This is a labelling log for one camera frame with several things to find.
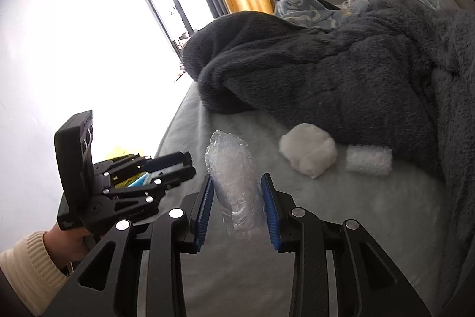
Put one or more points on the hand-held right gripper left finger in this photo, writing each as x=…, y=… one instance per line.
x=205, y=216

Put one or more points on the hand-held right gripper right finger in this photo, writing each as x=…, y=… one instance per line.
x=270, y=216

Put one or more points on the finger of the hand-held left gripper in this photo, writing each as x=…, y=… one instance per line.
x=178, y=176
x=167, y=161

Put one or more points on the clear bubble wrap roll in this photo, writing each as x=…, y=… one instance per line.
x=235, y=176

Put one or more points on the person's left forearm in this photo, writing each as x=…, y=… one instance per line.
x=29, y=265

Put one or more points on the person's left hand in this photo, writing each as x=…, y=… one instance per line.
x=70, y=244

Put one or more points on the blue packet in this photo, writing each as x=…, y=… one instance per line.
x=141, y=179

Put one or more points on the yellow plastic bag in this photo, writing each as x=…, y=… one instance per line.
x=117, y=152

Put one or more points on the bed with grey cover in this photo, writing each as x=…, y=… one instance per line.
x=334, y=216

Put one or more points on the small bubble wrap piece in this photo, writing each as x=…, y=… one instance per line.
x=369, y=161

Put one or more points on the dark grey fleece blanket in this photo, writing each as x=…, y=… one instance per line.
x=315, y=79

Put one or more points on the light blue patterned blanket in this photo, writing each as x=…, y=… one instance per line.
x=297, y=5

